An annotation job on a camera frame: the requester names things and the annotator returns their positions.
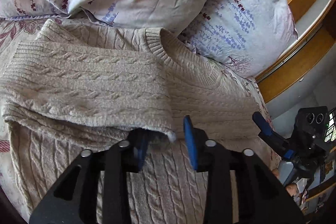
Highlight wooden headboard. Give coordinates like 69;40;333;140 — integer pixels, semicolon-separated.
256;0;335;103

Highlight floral bed quilt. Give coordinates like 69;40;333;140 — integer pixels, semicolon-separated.
0;16;283;222

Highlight beige cable-knit sweater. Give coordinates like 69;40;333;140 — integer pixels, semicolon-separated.
0;18;263;224

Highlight lower lavender print pillow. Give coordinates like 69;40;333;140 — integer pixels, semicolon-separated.
178;0;297;77

